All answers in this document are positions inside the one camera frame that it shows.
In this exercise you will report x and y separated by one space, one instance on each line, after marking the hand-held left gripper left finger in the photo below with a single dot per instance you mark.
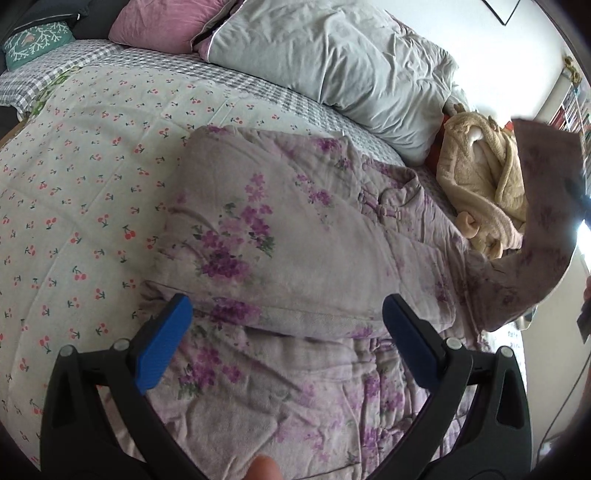
164 341

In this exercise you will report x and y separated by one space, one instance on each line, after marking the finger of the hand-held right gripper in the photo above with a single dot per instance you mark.
577 189

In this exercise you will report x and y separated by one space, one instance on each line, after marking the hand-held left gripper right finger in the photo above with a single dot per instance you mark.
415 346

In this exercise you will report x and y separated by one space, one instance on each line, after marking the pink floral padded jacket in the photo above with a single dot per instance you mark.
277 267

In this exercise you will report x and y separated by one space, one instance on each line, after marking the person's left hand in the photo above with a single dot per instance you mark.
263 468

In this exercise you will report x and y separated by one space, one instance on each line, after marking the bookshelf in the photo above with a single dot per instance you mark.
572 106

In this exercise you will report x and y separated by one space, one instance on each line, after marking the beige fleece robe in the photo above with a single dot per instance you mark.
485 184

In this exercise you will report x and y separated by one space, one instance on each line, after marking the red cloth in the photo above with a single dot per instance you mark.
434 154

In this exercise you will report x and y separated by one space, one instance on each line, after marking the cherry print bed quilt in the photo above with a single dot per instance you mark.
92 184

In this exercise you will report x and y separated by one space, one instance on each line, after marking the grey pillow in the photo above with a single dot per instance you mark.
346 60

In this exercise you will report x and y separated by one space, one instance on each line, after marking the pink pillow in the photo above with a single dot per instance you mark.
166 23

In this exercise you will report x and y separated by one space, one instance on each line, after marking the teal patterned cushion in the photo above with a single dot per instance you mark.
37 44

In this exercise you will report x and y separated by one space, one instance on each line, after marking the dark grey cushion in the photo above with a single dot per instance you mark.
55 11

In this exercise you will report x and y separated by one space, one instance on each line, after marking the black picture frame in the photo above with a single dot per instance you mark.
503 21

